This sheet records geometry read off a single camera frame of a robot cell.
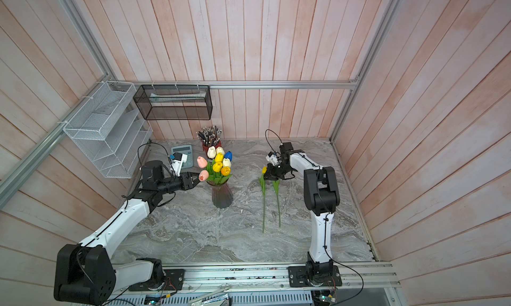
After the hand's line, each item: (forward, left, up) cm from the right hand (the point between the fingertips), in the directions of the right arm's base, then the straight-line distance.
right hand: (264, 176), depth 99 cm
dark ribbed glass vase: (-10, +20, 0) cm, 23 cm away
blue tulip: (-8, +14, +26) cm, 31 cm away
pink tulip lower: (-17, +23, +26) cm, 38 cm away
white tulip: (-7, +21, +27) cm, 35 cm away
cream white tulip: (-6, +18, +26) cm, 32 cm away
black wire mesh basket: (+34, +49, +21) cm, 64 cm away
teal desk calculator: (+17, +45, +1) cm, 48 cm away
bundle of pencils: (+14, +28, +15) cm, 34 cm away
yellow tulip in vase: (-10, +18, +27) cm, 33 cm away
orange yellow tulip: (-16, +14, +27) cm, 35 cm away
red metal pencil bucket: (+12, +30, +9) cm, 34 cm away
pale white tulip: (-12, +15, +26) cm, 32 cm away
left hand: (-12, +26, +16) cm, 33 cm away
